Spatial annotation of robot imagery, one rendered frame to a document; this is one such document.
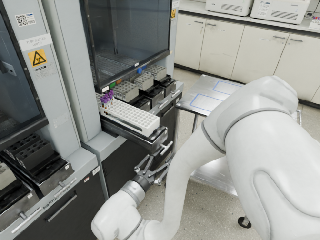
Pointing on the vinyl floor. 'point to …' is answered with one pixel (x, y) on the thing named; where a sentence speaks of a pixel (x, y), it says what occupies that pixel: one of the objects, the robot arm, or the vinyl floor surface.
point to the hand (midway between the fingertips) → (164, 155)
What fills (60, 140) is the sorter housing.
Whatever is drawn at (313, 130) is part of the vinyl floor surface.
